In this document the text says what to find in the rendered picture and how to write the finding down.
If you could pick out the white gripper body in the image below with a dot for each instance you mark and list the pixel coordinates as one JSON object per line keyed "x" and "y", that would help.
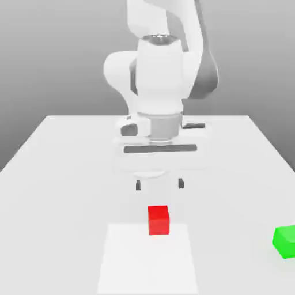
{"x": 161, "y": 161}

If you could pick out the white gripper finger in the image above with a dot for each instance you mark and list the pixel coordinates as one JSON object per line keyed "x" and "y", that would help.
{"x": 137, "y": 184}
{"x": 181, "y": 183}

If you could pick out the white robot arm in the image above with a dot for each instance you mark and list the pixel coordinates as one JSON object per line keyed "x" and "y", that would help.
{"x": 159, "y": 73}

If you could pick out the small red cube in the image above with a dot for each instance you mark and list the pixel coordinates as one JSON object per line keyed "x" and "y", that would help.
{"x": 158, "y": 221}

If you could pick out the small green cube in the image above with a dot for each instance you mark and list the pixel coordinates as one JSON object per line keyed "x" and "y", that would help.
{"x": 285, "y": 242}

